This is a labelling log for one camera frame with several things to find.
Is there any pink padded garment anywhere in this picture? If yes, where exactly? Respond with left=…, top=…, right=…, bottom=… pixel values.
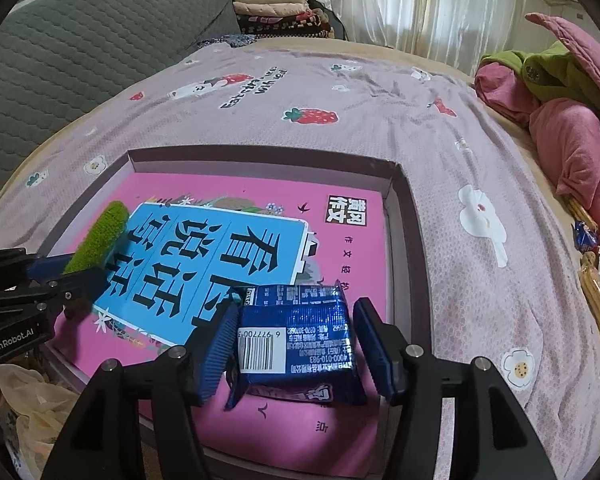
left=474, top=60, right=600, bottom=242

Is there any blue candy wrapper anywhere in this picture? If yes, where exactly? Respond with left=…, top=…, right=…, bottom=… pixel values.
left=572, top=220, right=600, bottom=256

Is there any lilac printed bedsheet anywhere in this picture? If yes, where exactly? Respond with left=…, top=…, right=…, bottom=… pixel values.
left=0, top=42, right=600, bottom=480

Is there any grey quilted headboard cover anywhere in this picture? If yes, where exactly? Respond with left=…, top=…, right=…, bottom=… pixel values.
left=0, top=0, right=241, bottom=221

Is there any pink folded blanket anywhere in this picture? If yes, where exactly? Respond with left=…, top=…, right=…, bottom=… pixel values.
left=232, top=1, right=315, bottom=19

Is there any pink book with blue panel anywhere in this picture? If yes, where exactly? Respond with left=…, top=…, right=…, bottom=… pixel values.
left=55, top=172, right=388, bottom=479

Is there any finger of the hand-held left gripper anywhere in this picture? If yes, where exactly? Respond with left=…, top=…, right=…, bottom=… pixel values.
left=30, top=266, right=112, bottom=322
left=27, top=255, right=80, bottom=282

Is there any blue snack packet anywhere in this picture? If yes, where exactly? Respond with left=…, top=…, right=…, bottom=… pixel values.
left=225, top=284, right=368, bottom=408

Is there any dark patterned folded blanket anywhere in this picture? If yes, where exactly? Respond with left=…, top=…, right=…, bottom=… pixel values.
left=237, top=10, right=337, bottom=39

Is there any green fuzzy sponge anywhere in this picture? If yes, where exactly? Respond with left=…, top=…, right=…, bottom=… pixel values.
left=62, top=201, right=131, bottom=277

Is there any pink quilted jacket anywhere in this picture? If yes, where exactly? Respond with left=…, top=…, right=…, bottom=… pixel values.
left=525, top=12, right=600, bottom=122

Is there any green garment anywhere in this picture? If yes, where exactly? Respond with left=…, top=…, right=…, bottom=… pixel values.
left=480, top=40, right=600, bottom=126

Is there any blue floral cloth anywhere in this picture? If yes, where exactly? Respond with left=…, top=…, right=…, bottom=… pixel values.
left=199, top=33, right=257, bottom=51

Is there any dark cardboard box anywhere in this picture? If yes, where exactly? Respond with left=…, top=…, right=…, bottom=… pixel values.
left=39, top=146, right=433, bottom=480

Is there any white sheer curtain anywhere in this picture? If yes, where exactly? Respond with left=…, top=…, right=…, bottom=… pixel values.
left=317, top=0, right=531, bottom=63

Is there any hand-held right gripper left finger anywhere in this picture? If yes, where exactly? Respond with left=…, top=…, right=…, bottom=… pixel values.
left=40, top=304, right=242, bottom=480

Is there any translucent plastic bag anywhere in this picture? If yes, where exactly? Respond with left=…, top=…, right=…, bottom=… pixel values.
left=0, top=364, right=81, bottom=480

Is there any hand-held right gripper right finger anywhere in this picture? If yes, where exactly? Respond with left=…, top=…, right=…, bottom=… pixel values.
left=352, top=297, right=561, bottom=480

